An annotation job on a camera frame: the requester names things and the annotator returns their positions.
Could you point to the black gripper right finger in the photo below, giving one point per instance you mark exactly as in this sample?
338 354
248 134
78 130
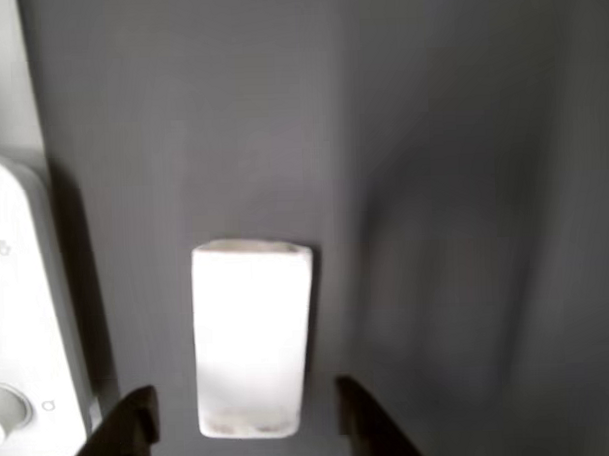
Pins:
374 425

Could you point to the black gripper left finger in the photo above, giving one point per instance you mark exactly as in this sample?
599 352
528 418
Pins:
119 439

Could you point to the white rectangular block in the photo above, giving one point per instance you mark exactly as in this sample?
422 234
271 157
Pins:
253 335

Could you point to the white rounded electronic device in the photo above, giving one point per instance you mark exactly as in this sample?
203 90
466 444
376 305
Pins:
22 323

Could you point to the grey rubber mat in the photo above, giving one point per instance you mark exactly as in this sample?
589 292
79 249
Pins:
408 184

